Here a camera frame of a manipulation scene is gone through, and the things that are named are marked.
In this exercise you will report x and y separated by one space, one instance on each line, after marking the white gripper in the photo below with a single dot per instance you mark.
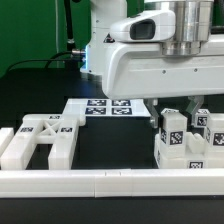
141 71

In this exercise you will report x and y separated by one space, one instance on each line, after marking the white chair seat plate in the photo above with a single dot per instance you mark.
196 155

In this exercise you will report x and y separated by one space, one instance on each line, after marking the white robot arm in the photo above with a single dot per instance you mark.
170 49

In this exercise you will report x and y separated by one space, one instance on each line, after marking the white marker base sheet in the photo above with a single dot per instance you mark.
106 108

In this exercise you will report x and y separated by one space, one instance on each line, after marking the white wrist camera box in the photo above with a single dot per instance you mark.
148 26

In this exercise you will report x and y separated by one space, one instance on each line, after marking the white U-shaped fence frame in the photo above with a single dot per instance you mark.
111 183

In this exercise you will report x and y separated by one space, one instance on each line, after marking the white chair back frame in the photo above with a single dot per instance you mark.
59 130

